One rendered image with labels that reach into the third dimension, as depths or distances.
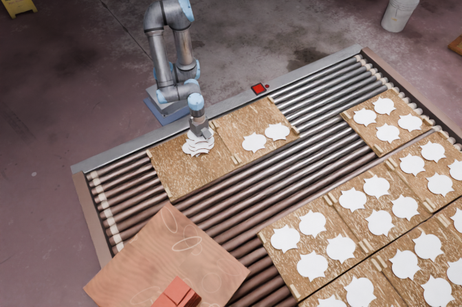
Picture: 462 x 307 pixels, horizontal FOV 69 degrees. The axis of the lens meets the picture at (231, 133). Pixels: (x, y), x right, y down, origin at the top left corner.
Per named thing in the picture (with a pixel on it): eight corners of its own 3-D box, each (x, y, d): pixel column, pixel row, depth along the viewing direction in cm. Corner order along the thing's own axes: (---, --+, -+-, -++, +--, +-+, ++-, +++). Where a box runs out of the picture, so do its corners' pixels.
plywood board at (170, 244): (84, 289, 141) (82, 288, 140) (168, 202, 163) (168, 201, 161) (167, 382, 123) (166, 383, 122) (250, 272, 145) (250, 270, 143)
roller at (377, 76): (98, 206, 177) (95, 202, 173) (377, 75, 230) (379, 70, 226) (101, 213, 175) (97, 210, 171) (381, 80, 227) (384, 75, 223)
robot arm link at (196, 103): (201, 89, 165) (205, 102, 160) (203, 104, 174) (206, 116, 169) (185, 92, 164) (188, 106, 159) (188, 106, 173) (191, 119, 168)
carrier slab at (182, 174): (146, 152, 191) (145, 150, 189) (210, 123, 202) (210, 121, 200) (171, 202, 174) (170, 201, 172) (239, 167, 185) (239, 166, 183)
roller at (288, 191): (123, 277, 158) (120, 274, 154) (421, 116, 210) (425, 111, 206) (126, 286, 155) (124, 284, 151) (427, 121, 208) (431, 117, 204)
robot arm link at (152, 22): (135, 2, 152) (158, 106, 165) (159, -2, 153) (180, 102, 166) (137, 5, 163) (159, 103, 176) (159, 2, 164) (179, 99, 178)
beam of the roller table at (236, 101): (73, 170, 191) (69, 165, 186) (355, 49, 247) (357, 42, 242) (78, 183, 187) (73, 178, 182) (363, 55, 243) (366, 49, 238)
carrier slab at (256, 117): (210, 123, 202) (210, 121, 201) (267, 97, 213) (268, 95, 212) (239, 167, 185) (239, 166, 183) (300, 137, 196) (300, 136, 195)
